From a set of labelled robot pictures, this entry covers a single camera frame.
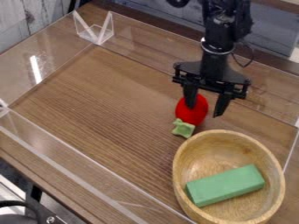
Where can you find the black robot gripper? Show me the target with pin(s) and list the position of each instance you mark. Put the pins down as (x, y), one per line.
(210, 74)

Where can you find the clear acrylic corner bracket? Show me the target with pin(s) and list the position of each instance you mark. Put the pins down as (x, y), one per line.
(98, 34)

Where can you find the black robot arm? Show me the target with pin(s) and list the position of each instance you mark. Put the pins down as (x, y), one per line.
(227, 21)

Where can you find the black metal table frame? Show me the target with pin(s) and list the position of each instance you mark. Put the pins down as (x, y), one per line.
(52, 211)

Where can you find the green rectangular block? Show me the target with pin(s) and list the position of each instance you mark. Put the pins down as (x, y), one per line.
(223, 186)

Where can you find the wooden bowl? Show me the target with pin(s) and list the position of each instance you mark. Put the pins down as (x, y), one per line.
(212, 152)

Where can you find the red plush strawberry toy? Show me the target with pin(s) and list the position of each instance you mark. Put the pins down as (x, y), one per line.
(188, 118)

